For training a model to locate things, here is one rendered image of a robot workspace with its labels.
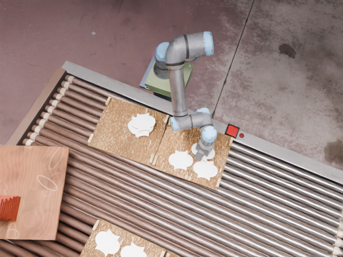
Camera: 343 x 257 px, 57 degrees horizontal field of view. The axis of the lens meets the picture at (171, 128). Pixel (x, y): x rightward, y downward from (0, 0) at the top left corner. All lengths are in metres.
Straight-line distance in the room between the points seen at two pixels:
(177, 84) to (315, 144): 1.93
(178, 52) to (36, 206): 1.09
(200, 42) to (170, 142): 0.67
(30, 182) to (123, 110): 0.68
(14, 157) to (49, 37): 1.97
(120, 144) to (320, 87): 2.26
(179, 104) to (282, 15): 2.52
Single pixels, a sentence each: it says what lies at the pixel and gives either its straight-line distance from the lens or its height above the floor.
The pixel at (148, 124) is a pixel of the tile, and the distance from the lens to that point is 1.93.
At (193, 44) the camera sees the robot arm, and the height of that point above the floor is 1.52.
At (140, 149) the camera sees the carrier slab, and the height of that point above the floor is 0.94.
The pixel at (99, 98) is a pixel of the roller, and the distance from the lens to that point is 2.11.
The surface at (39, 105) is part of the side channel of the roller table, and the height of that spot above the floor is 0.95.
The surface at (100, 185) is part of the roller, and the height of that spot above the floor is 0.92.
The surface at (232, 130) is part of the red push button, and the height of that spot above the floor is 0.93.
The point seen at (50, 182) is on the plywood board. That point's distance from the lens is 1.86.
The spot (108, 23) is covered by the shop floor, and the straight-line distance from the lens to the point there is 3.67.
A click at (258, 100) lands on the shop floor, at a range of 3.23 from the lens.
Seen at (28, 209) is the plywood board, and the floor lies 1.04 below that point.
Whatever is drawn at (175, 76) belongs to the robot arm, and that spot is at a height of 1.41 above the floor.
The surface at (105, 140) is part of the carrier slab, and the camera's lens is 1.96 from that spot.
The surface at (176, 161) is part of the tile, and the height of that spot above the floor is 0.94.
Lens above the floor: 2.75
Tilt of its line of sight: 68 degrees down
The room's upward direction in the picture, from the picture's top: 3 degrees clockwise
